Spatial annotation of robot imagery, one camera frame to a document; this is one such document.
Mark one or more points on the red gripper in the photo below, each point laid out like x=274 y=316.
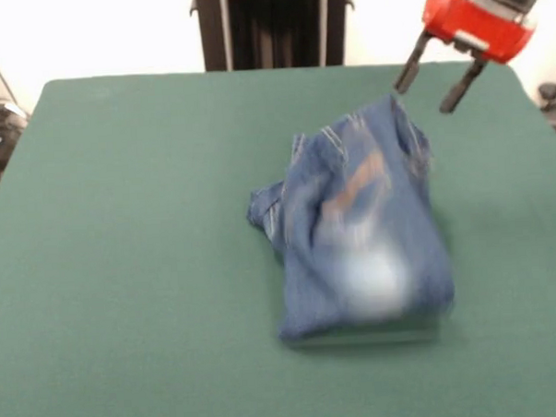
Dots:
x=482 y=24

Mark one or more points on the blue denim jeans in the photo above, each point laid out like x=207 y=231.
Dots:
x=352 y=214

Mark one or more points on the dark green table cloth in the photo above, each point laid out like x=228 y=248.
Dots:
x=122 y=224

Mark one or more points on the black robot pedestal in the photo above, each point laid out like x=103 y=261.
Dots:
x=275 y=28

